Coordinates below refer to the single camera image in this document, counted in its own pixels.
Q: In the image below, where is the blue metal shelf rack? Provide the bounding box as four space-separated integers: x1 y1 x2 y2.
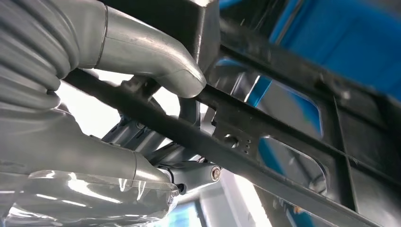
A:
219 0 401 176

